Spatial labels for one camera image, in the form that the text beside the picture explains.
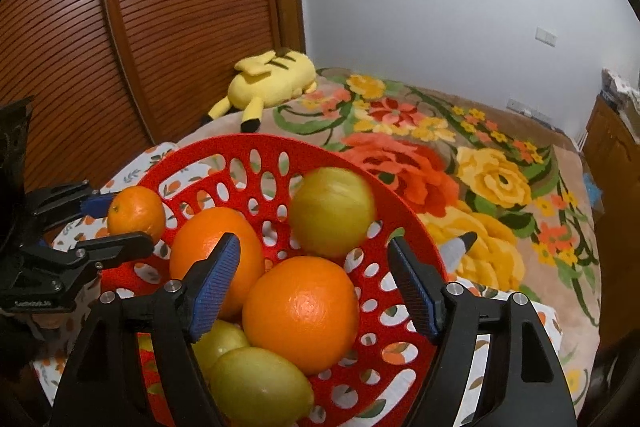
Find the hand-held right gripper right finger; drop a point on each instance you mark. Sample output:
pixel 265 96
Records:
pixel 417 292

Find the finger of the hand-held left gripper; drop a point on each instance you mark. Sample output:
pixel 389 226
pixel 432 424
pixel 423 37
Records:
pixel 120 244
pixel 97 206

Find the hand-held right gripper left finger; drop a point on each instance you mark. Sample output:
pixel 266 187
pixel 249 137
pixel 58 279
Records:
pixel 215 292

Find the small tangerine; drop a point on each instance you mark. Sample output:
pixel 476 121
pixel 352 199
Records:
pixel 136 217

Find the yellow-green lemon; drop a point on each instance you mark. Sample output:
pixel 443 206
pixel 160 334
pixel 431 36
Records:
pixel 220 342
pixel 332 212
pixel 260 382

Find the large orange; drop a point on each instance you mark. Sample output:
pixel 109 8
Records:
pixel 300 312
pixel 200 237

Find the red plastic perforated basket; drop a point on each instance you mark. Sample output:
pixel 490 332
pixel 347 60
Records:
pixel 400 227

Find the orange-print white tablecloth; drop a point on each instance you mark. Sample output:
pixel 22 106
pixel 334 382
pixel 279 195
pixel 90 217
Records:
pixel 135 167

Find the white tube with dark tip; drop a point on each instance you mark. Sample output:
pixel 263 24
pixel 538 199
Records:
pixel 456 251

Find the floral blanket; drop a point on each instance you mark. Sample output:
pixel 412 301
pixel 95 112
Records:
pixel 500 187

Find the brown wooden louvered wardrobe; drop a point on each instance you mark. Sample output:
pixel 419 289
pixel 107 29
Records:
pixel 200 32

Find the yellow plush toy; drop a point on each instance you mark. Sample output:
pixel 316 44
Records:
pixel 270 82

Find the brown wooden cabinet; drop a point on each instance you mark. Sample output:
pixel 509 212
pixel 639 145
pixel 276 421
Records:
pixel 615 157

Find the cardboard box with clutter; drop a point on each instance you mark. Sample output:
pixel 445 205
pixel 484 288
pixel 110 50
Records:
pixel 622 87

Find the white wall socket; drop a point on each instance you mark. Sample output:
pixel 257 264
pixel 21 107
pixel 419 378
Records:
pixel 520 105

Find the white wall switch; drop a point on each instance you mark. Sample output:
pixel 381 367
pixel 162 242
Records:
pixel 546 35

